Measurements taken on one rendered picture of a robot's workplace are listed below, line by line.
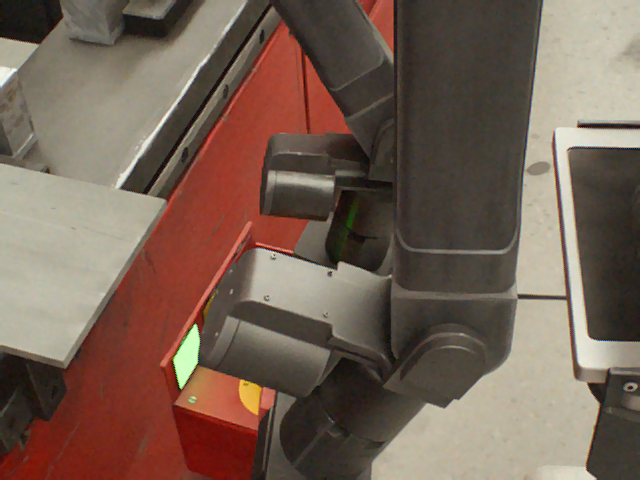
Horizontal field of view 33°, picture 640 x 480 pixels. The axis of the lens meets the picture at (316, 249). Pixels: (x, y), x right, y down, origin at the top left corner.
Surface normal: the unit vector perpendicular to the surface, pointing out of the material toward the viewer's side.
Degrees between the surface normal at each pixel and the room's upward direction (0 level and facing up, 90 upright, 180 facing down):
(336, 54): 71
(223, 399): 0
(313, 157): 80
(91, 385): 90
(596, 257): 0
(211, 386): 0
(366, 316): 27
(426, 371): 90
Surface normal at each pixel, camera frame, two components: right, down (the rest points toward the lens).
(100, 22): -0.33, 0.69
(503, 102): -0.03, 0.73
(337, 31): 0.09, 0.49
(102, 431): 0.94, 0.21
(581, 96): -0.05, -0.69
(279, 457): 0.41, -0.60
